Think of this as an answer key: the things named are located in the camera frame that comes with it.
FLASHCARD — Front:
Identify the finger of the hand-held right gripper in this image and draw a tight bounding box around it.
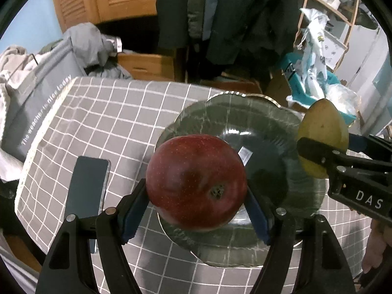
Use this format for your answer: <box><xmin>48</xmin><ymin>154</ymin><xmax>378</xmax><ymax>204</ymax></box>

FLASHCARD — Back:
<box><xmin>346</xmin><ymin>133</ymin><xmax>392</xmax><ymax>163</ymax></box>
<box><xmin>297</xmin><ymin>138</ymin><xmax>392</xmax><ymax>176</ymax></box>

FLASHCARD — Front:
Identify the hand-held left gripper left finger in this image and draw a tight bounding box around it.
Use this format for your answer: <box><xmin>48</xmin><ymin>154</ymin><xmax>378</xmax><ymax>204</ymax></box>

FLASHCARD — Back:
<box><xmin>36</xmin><ymin>179</ymin><xmax>150</xmax><ymax>294</ymax></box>

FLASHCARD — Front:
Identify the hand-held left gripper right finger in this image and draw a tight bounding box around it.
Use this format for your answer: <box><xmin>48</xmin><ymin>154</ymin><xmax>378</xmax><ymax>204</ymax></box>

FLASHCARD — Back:
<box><xmin>245</xmin><ymin>187</ymin><xmax>353</xmax><ymax>294</ymax></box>

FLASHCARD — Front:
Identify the yellow-green pear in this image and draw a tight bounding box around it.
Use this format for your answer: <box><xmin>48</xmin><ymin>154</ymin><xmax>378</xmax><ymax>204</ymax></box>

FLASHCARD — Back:
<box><xmin>296</xmin><ymin>98</ymin><xmax>350</xmax><ymax>179</ymax></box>

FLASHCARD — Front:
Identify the green glass plate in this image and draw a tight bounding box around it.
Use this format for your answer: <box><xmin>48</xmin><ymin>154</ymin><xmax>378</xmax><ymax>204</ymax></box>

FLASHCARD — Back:
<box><xmin>153</xmin><ymin>92</ymin><xmax>330</xmax><ymax>268</ymax></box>

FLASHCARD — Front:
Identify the dark red apple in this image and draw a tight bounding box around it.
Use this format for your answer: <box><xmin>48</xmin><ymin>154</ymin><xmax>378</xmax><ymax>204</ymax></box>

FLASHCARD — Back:
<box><xmin>146</xmin><ymin>134</ymin><xmax>248</xmax><ymax>233</ymax></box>

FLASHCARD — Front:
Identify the person's right hand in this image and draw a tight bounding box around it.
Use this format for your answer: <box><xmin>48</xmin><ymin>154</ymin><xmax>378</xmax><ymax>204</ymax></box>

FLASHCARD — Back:
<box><xmin>361</xmin><ymin>220</ymin><xmax>388</xmax><ymax>279</ymax></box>

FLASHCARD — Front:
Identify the clear plastic bag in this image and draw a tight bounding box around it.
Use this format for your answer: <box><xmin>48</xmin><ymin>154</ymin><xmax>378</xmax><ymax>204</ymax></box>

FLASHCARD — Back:
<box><xmin>326</xmin><ymin>84</ymin><xmax>359</xmax><ymax>117</ymax></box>

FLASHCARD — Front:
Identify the dark smartphone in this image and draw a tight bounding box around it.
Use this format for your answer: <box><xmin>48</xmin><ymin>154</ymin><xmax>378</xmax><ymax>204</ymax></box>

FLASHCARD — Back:
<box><xmin>65</xmin><ymin>156</ymin><xmax>111</xmax><ymax>253</ymax></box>

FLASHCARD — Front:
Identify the large cardboard box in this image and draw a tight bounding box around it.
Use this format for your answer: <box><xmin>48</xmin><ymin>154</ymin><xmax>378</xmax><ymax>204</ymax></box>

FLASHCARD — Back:
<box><xmin>266</xmin><ymin>69</ymin><xmax>307</xmax><ymax>112</ymax></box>

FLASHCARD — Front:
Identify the teal box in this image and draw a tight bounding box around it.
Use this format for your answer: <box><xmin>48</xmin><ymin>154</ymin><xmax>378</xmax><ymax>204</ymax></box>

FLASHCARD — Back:
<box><xmin>280</xmin><ymin>52</ymin><xmax>359</xmax><ymax>123</ymax></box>

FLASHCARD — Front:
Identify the tall white plastic bag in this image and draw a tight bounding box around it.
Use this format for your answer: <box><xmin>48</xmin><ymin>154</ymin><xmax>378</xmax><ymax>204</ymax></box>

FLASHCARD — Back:
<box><xmin>295</xmin><ymin>8</ymin><xmax>333</xmax><ymax>98</ymax></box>

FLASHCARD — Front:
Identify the white patterned box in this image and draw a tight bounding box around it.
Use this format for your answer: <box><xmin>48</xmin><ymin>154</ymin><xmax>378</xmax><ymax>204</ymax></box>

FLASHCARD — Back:
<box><xmin>325</xmin><ymin>26</ymin><xmax>350</xmax><ymax>68</ymax></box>

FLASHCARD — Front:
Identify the grey checked tablecloth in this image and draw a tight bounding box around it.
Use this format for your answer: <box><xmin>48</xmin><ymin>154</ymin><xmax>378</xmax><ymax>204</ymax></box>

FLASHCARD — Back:
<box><xmin>15</xmin><ymin>76</ymin><xmax>372</xmax><ymax>294</ymax></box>

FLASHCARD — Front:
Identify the wooden shelf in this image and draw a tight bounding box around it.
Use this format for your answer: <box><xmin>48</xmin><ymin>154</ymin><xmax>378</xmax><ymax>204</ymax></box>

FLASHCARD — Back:
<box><xmin>295</xmin><ymin>0</ymin><xmax>362</xmax><ymax>71</ymax></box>

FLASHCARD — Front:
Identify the wooden drawer box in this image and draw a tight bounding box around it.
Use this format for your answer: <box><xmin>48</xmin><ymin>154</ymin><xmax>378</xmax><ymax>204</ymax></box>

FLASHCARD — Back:
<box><xmin>118</xmin><ymin>52</ymin><xmax>184</xmax><ymax>82</ymax></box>

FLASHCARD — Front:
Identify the grey fabric bag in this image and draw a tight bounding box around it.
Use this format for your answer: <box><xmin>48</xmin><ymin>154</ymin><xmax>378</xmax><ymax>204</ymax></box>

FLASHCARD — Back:
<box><xmin>0</xmin><ymin>41</ymin><xmax>80</xmax><ymax>163</ymax></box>

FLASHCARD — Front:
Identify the large black hanging coat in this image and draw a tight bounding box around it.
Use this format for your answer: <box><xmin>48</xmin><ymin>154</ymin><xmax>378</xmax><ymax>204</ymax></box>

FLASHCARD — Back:
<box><xmin>205</xmin><ymin>0</ymin><xmax>299</xmax><ymax>68</ymax></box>

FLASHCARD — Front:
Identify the grey jacket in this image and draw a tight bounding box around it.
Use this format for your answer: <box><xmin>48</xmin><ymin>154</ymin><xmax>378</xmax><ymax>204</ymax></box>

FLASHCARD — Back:
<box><xmin>63</xmin><ymin>23</ymin><xmax>132</xmax><ymax>80</ymax></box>

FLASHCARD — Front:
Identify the olive hanging jacket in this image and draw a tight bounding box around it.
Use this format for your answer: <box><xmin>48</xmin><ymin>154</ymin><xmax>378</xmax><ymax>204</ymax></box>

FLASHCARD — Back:
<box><xmin>187</xmin><ymin>0</ymin><xmax>216</xmax><ymax>42</ymax></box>

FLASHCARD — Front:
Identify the beige cloth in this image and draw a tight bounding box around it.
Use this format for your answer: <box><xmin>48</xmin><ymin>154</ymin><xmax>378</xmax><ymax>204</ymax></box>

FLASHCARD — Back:
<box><xmin>0</xmin><ymin>45</ymin><xmax>39</xmax><ymax>98</ymax></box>

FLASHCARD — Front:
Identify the dark hanging jacket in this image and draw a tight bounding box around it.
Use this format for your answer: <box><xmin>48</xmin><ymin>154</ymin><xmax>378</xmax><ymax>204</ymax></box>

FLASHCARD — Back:
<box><xmin>156</xmin><ymin>0</ymin><xmax>195</xmax><ymax>49</ymax></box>

